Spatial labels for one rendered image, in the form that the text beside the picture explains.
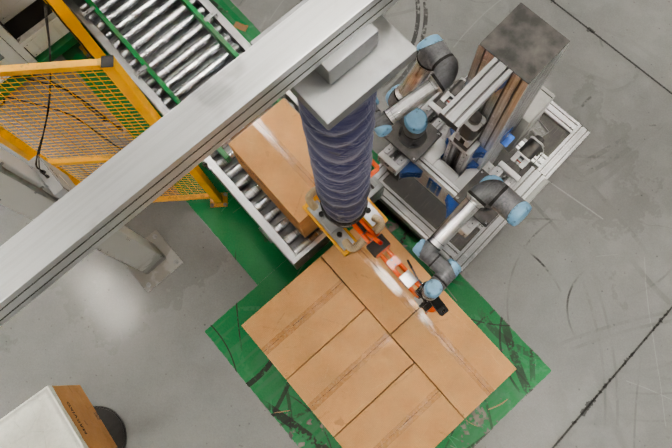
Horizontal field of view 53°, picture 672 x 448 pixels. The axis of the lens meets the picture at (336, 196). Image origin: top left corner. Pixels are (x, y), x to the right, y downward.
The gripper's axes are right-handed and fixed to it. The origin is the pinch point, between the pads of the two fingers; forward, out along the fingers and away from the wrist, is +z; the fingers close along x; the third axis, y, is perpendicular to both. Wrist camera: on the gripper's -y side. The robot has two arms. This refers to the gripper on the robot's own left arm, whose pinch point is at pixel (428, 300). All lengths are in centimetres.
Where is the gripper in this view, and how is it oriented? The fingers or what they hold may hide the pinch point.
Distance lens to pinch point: 324.3
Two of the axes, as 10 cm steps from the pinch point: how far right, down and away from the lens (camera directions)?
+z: 0.3, 2.6, 9.7
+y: -6.4, -7.4, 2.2
